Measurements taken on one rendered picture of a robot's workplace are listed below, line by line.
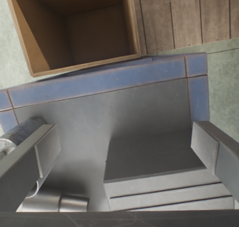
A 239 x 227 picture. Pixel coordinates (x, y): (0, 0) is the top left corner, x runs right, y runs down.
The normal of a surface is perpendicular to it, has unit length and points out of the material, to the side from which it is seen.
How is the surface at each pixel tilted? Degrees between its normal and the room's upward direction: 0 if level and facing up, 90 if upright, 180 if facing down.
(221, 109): 0
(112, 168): 90
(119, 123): 0
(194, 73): 0
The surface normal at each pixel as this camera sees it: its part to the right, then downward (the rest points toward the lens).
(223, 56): -0.02, 0.28
